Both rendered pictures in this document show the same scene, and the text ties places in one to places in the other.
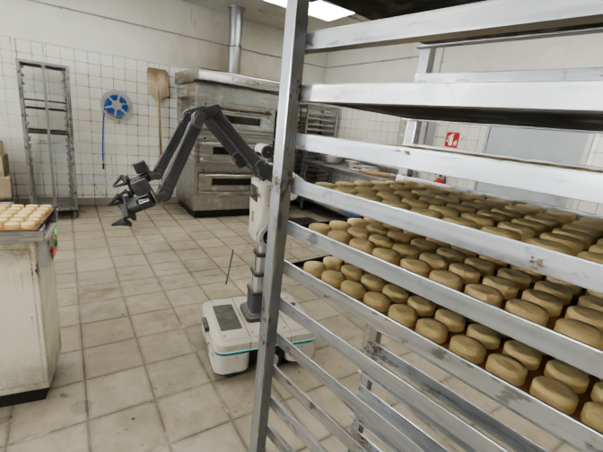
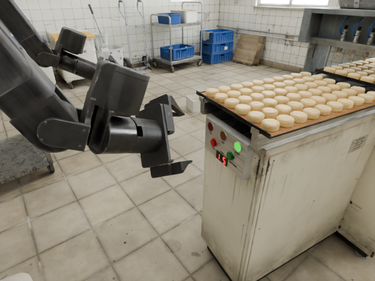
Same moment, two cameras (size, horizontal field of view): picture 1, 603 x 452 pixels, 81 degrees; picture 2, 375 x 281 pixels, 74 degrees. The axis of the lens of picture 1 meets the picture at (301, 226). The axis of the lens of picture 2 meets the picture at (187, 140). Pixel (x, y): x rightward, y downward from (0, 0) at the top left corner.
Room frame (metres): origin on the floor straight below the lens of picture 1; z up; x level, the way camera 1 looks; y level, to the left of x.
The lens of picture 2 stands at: (2.32, 1.02, 1.24)
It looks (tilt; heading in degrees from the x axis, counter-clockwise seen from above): 30 degrees down; 177
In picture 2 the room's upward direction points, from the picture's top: straight up
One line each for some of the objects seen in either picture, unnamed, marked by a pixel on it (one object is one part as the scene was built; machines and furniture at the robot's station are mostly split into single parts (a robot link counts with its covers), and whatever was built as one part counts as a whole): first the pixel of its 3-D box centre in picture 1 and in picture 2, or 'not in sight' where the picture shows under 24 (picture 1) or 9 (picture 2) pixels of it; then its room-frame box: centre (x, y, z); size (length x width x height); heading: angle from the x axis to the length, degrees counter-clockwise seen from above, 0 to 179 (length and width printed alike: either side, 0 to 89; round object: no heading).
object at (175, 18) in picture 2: not in sight; (169, 18); (-2.54, 0.93, 0.88); 0.40 x 0.30 x 0.16; 38
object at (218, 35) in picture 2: not in sight; (216, 35); (-3.16, 1.89, 0.50); 0.60 x 0.40 x 0.20; 127
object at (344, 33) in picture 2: not in sight; (341, 35); (1.10, 1.80, 1.07); 0.06 x 0.03 x 0.18; 116
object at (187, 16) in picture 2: not in sight; (183, 16); (-2.80, 1.20, 0.90); 0.44 x 0.36 x 0.20; 43
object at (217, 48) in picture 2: not in sight; (216, 45); (-3.16, 1.89, 0.30); 0.60 x 0.40 x 0.20; 124
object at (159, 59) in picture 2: not in sight; (177, 36); (-2.69, 1.07, 0.57); 0.85 x 0.58 x 1.13; 131
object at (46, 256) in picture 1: (48, 244); (226, 145); (1.57, 1.20, 0.77); 0.24 x 0.04 x 0.14; 26
